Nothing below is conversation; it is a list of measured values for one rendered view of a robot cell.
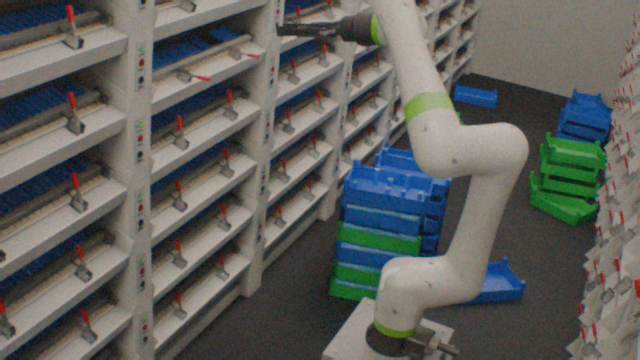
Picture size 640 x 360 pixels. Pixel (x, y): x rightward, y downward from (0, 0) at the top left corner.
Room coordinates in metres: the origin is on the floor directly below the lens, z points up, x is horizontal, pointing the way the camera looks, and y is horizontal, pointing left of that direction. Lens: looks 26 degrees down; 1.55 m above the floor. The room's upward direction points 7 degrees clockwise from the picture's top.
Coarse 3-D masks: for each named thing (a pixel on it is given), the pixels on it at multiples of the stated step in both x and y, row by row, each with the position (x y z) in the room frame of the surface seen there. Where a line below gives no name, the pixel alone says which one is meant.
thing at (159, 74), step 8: (232, 40) 2.10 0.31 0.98; (240, 40) 2.12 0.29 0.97; (248, 40) 2.17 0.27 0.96; (216, 48) 2.00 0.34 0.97; (224, 48) 2.03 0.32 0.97; (192, 56) 1.89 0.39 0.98; (200, 56) 1.91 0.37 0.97; (208, 56) 1.95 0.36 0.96; (176, 64) 1.81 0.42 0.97; (184, 64) 1.84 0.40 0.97; (192, 64) 1.88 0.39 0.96; (160, 72) 1.74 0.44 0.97; (168, 72) 1.77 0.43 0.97; (176, 72) 1.81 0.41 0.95; (152, 80) 1.70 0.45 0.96; (168, 80) 1.74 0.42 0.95
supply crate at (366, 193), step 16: (352, 176) 2.44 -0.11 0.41; (368, 176) 2.45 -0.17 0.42; (384, 176) 2.44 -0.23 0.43; (400, 176) 2.43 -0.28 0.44; (416, 176) 2.42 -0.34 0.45; (352, 192) 2.26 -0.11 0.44; (368, 192) 2.25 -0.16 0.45; (384, 192) 2.36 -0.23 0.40; (400, 192) 2.38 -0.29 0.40; (416, 192) 2.39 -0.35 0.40; (384, 208) 2.24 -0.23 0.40; (400, 208) 2.23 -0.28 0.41; (416, 208) 2.22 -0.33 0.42
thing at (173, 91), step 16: (240, 32) 2.20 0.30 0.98; (256, 32) 2.20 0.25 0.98; (256, 48) 2.17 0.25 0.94; (208, 64) 1.94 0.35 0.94; (224, 64) 1.98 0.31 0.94; (240, 64) 2.04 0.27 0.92; (256, 64) 2.16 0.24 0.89; (176, 80) 1.78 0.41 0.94; (192, 80) 1.81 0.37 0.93; (160, 96) 1.67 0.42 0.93; (176, 96) 1.73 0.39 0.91
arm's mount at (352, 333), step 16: (368, 304) 1.70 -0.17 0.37; (352, 320) 1.63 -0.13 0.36; (368, 320) 1.63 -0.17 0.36; (336, 336) 1.55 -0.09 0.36; (352, 336) 1.56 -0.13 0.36; (448, 336) 1.60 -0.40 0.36; (336, 352) 1.49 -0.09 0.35; (352, 352) 1.50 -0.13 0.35; (368, 352) 1.50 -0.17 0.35; (432, 352) 1.53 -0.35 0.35
